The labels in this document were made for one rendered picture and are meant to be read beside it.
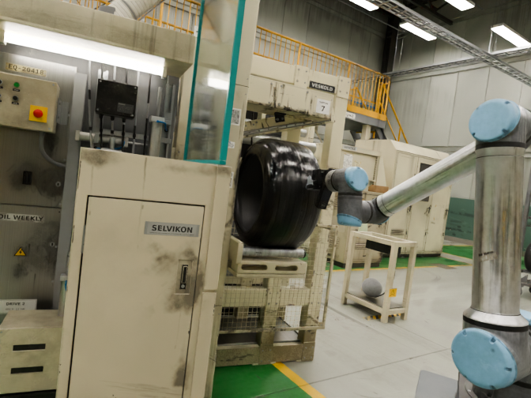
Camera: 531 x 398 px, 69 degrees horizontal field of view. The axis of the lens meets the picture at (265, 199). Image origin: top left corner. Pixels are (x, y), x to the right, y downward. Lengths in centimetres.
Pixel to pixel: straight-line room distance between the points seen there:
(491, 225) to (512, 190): 10
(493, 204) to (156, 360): 100
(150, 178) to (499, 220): 91
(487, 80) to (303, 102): 1219
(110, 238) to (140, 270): 12
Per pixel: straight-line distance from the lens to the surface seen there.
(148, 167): 108
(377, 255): 682
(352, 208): 144
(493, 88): 1408
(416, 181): 144
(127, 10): 212
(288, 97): 223
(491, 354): 115
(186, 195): 110
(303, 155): 184
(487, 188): 116
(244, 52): 189
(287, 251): 189
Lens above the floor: 125
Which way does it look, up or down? 3 degrees down
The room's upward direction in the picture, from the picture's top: 7 degrees clockwise
